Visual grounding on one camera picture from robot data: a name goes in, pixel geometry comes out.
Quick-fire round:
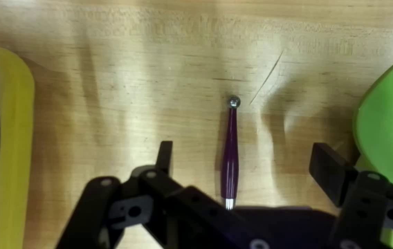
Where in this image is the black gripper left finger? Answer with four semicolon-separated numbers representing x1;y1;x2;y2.
56;141;272;249

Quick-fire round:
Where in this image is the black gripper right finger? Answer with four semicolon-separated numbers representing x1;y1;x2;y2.
309;143;393;249

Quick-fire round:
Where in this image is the purple handled silver spoon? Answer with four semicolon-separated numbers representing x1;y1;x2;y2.
221;96;241;210

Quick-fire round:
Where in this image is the green bowl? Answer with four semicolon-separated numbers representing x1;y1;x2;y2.
353;46;393;249

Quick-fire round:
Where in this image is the yellow container with red lid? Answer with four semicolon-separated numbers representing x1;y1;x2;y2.
0;47;35;249

